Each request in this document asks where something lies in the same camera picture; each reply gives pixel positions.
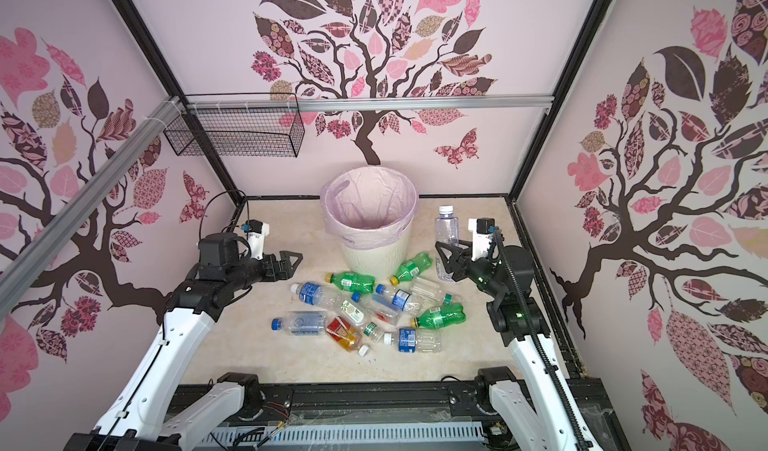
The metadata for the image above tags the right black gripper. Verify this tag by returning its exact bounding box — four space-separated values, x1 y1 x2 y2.
437 236 506 304

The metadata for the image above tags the cream plastic waste bin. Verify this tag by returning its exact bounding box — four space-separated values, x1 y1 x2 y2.
339 224 412 281

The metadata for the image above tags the clear bottle blue cap red label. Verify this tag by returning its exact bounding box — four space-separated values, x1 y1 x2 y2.
352 292 401 326

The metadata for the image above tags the left aluminium frame rail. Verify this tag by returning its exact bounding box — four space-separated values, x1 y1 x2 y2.
1 96 183 316

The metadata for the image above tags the clear bottle blue label front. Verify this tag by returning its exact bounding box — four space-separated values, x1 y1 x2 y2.
382 327 442 353

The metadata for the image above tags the small bottle blue label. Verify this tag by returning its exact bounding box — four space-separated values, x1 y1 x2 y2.
375 284 423 315

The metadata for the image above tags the clear bottle blue label white cap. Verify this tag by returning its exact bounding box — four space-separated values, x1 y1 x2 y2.
290 282 345 310

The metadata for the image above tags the white slotted cable duct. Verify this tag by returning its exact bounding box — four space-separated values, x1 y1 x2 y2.
196 422 488 450

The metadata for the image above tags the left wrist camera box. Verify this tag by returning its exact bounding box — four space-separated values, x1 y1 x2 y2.
241 219 270 260

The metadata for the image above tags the black wire mesh basket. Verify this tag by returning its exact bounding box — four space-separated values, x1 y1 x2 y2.
164 91 305 158

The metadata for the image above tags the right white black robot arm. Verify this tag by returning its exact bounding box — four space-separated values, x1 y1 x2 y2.
435 241 601 450

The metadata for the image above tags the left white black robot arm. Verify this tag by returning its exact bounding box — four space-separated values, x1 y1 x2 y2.
65 223 303 450

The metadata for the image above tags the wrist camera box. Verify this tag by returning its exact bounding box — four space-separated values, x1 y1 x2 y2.
241 219 270 260
468 217 496 261

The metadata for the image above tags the clear bottle blue cap lower left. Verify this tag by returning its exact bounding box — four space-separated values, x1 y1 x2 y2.
270 311 327 336

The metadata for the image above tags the clear bottle green white label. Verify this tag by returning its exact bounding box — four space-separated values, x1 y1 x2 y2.
338 298 386 342

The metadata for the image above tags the aluminium frame rail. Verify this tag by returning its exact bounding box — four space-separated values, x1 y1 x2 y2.
186 94 554 112
1 96 183 316

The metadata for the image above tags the back aluminium frame rail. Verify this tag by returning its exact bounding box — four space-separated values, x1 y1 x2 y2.
186 94 554 112

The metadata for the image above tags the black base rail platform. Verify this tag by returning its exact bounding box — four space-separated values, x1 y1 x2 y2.
167 378 631 451

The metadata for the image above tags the orange drink red label bottle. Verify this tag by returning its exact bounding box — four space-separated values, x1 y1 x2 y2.
325 316 370 357

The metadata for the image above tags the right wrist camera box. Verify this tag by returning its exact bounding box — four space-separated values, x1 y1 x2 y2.
468 217 496 261

